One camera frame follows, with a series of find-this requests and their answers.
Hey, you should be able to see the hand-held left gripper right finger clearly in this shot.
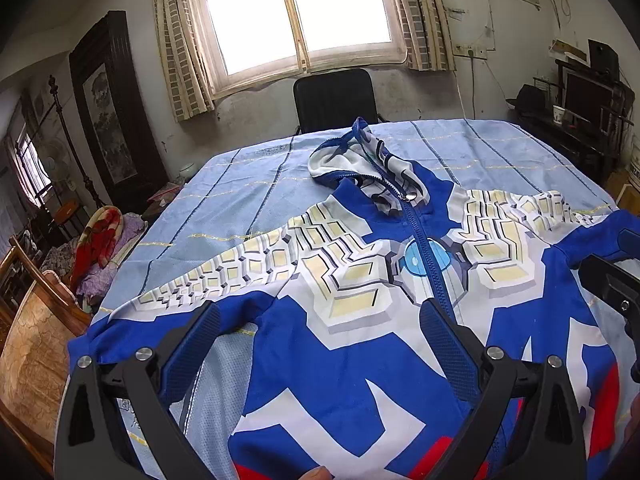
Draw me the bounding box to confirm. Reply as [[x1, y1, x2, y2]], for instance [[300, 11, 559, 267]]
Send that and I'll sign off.
[[400, 299, 587, 480]]

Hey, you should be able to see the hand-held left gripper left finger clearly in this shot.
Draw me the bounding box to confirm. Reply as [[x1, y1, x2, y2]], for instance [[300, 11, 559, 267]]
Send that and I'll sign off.
[[54, 301, 222, 480]]

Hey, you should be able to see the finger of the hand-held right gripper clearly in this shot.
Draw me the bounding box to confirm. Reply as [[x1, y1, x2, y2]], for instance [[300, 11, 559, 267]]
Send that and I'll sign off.
[[577, 254, 640, 332], [616, 227, 640, 263]]

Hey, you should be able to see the blue white printed hooded jacket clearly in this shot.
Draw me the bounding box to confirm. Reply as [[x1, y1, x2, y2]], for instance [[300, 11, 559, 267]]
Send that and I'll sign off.
[[67, 117, 640, 480]]

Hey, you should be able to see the person's left hand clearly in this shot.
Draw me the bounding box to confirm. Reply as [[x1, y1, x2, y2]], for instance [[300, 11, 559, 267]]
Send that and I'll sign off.
[[291, 465, 332, 480]]

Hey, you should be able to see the purple cloth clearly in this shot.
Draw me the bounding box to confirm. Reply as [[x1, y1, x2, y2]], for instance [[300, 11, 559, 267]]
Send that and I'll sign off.
[[42, 212, 148, 311]]

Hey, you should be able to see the red floral blanket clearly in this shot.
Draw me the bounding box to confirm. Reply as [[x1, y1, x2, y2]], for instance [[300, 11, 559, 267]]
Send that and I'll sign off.
[[70, 205, 123, 286]]

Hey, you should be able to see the black monitor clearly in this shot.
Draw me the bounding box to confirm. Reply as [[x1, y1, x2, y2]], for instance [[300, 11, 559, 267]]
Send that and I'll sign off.
[[565, 70, 613, 121]]

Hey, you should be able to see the light blue striped bedsheet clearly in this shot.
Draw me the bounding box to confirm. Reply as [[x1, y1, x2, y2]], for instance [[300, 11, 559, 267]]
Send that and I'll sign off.
[[65, 119, 621, 480]]

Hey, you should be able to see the wooden armchair with woven back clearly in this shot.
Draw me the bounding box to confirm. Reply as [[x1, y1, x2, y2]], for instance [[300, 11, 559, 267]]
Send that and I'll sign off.
[[0, 237, 93, 476]]

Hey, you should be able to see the black hat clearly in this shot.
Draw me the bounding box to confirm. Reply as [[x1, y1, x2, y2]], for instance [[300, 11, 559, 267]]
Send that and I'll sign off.
[[506, 84, 546, 111]]

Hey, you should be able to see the round wooden stool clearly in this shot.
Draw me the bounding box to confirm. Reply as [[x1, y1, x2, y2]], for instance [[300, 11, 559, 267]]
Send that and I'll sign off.
[[52, 200, 81, 226]]

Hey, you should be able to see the dark metal coat stand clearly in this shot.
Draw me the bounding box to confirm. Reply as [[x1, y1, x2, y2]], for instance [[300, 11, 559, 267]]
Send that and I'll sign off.
[[47, 75, 108, 211]]

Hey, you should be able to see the white standing fan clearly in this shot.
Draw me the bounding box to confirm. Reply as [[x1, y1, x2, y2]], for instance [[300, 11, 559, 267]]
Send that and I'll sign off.
[[40, 137, 76, 191]]

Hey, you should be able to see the small barred window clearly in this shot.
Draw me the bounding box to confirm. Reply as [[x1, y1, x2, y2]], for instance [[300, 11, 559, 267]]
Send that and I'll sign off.
[[10, 125, 51, 206]]

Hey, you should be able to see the dark framed landscape painting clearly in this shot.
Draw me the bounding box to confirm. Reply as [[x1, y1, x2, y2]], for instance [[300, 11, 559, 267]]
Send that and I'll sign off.
[[69, 10, 168, 201]]

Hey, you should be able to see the black chair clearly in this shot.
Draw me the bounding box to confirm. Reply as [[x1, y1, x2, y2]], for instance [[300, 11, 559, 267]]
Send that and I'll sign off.
[[292, 67, 392, 136]]

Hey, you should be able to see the checked beige curtain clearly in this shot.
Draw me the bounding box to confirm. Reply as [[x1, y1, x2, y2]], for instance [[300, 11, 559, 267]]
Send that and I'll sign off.
[[148, 0, 216, 122], [387, 0, 456, 72]]

